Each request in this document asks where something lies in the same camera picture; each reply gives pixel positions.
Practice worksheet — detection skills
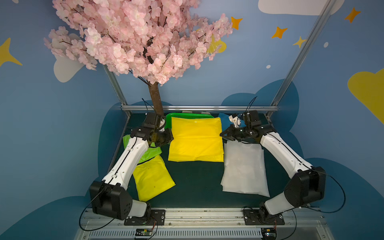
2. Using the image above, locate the green plastic basket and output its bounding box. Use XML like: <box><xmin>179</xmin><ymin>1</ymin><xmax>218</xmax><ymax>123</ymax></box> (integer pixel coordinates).
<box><xmin>164</xmin><ymin>113</ymin><xmax>214</xmax><ymax>129</ymax></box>

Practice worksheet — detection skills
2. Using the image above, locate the yellow raincoat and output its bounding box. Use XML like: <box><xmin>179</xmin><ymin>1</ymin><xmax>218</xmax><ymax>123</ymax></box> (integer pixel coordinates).
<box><xmin>168</xmin><ymin>118</ymin><xmax>224</xmax><ymax>163</ymax></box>

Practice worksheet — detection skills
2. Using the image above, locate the white raincoat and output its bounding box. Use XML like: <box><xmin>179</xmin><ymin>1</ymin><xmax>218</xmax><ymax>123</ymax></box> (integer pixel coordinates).
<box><xmin>221</xmin><ymin>141</ymin><xmax>270</xmax><ymax>197</ymax></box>

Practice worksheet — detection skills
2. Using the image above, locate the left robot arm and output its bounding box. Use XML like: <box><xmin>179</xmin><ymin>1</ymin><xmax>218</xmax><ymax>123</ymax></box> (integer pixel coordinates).
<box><xmin>89</xmin><ymin>113</ymin><xmax>173</xmax><ymax>222</ymax></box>

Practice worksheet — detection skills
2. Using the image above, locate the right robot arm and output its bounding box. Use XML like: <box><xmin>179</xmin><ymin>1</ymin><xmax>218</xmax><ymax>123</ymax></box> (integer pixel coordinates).
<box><xmin>220</xmin><ymin>110</ymin><xmax>326</xmax><ymax>219</ymax></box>

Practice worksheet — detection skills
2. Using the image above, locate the lime green folded raincoat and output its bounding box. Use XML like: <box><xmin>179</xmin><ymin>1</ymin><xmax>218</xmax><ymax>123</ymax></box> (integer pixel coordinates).
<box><xmin>123</xmin><ymin>135</ymin><xmax>162</xmax><ymax>164</ymax></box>

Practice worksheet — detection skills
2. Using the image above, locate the yellow-green folded raincoat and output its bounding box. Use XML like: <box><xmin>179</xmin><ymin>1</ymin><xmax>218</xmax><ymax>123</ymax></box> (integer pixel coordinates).
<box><xmin>133</xmin><ymin>156</ymin><xmax>176</xmax><ymax>202</ymax></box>

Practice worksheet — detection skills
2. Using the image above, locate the left circuit board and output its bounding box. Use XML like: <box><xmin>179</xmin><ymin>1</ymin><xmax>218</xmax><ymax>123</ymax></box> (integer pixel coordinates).
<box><xmin>135</xmin><ymin>229</ymin><xmax>154</xmax><ymax>238</ymax></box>

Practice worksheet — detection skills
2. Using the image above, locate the circuit board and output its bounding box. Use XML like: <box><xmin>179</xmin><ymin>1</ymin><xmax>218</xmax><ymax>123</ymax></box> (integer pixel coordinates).
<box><xmin>135</xmin><ymin>229</ymin><xmax>154</xmax><ymax>238</ymax></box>
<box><xmin>261</xmin><ymin>228</ymin><xmax>277</xmax><ymax>240</ymax></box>

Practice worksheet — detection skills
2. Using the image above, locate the pink cherry blossom tree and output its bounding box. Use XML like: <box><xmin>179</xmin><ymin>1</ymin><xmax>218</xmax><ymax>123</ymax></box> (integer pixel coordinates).
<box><xmin>44</xmin><ymin>0</ymin><xmax>234</xmax><ymax>115</ymax></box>

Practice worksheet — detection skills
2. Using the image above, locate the right circuit board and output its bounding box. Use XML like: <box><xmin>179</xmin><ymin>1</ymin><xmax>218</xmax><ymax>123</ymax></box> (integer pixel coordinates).
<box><xmin>261</xmin><ymin>228</ymin><xmax>277</xmax><ymax>240</ymax></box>

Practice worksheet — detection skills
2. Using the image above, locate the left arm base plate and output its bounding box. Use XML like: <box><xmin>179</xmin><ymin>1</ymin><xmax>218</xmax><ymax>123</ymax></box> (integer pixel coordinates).
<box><xmin>124</xmin><ymin>209</ymin><xmax>166</xmax><ymax>226</ymax></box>

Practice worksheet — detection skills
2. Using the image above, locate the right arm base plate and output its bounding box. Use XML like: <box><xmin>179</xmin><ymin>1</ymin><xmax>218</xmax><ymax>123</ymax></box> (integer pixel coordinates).
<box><xmin>242</xmin><ymin>208</ymin><xmax>285</xmax><ymax>226</ymax></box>

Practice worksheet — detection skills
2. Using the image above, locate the aluminium frame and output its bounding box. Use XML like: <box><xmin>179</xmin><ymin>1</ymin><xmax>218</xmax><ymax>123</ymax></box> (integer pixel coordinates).
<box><xmin>73</xmin><ymin>0</ymin><xmax>338</xmax><ymax>240</ymax></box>

